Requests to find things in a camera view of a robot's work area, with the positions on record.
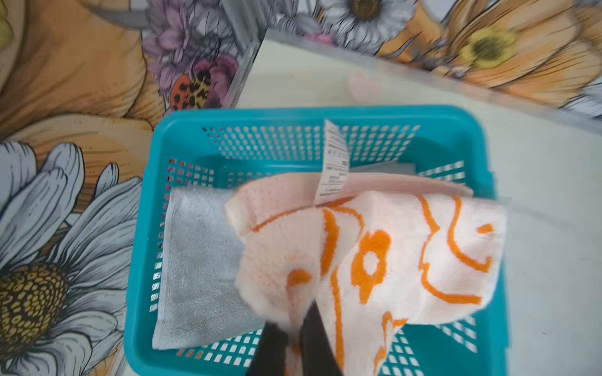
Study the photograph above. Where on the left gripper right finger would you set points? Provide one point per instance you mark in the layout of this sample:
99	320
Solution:
317	356

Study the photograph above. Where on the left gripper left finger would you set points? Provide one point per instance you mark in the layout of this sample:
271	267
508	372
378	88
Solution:
269	359

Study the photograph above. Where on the grey towel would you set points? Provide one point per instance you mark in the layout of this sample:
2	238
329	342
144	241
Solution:
234	258

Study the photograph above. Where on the orange patterned white towel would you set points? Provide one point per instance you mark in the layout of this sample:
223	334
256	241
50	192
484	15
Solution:
422	293

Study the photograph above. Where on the teal plastic basket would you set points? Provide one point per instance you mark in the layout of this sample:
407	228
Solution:
227	148

